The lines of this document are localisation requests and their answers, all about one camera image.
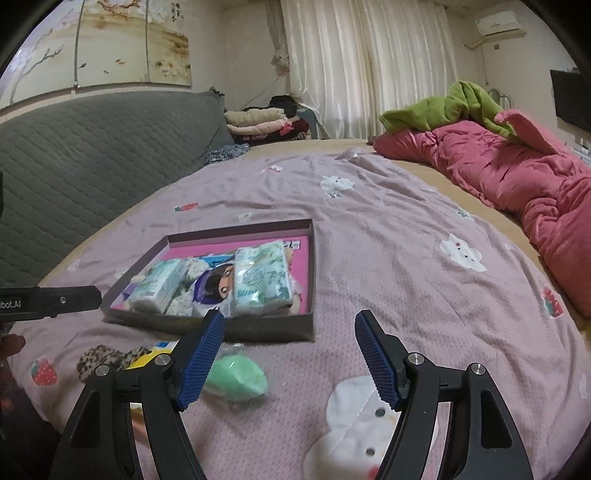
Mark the grey quilted headboard cover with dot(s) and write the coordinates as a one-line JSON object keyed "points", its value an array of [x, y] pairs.
{"points": [[92, 161]]}

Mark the cream curtains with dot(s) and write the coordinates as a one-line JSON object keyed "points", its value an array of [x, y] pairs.
{"points": [[369, 69]]}

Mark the white air conditioner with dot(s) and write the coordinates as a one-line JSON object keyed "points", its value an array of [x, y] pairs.
{"points": [[501, 23]]}

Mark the black television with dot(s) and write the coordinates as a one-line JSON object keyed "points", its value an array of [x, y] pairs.
{"points": [[572, 97]]}

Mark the cartoon girl tissue pack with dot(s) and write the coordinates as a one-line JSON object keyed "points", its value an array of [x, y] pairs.
{"points": [[217, 286]]}

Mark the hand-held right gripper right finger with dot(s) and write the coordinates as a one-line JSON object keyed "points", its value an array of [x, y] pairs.
{"points": [[378, 360]]}

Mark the shallow cardboard box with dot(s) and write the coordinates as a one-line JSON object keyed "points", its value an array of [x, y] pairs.
{"points": [[258, 330]]}

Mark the green patterned tissue pack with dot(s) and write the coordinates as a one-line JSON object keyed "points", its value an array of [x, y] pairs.
{"points": [[157, 288], [263, 281]]}

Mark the leopard print scrunchie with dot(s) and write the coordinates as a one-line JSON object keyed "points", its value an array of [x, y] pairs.
{"points": [[99, 360]]}

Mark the teddy bear in purple dress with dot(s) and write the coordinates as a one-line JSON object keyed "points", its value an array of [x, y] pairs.
{"points": [[137, 278]]}

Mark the person's left hand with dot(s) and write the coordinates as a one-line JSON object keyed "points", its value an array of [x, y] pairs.
{"points": [[9, 347]]}

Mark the green blanket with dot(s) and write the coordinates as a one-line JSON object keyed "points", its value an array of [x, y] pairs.
{"points": [[461, 99]]}

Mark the pink picture book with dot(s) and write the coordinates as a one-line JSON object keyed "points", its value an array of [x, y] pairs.
{"points": [[302, 244]]}

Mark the pile of folded clothes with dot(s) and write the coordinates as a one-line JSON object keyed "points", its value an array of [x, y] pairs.
{"points": [[254, 120]]}

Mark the green powder puff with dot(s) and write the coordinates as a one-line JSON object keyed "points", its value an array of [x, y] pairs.
{"points": [[240, 376]]}

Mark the yellow and white tissue pack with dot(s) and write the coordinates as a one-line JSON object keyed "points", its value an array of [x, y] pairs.
{"points": [[154, 354]]}

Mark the purple printed bed sheet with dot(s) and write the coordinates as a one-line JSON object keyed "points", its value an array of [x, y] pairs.
{"points": [[392, 258]]}

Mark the pink quilt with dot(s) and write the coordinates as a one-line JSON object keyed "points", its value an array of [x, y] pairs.
{"points": [[508, 157]]}

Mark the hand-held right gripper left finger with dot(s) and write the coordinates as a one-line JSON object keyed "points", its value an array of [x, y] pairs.
{"points": [[203, 360]]}

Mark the floral wall painting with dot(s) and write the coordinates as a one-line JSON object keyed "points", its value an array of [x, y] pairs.
{"points": [[115, 37]]}

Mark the dark patterned cloth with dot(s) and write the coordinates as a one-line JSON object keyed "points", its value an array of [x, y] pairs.
{"points": [[226, 154]]}

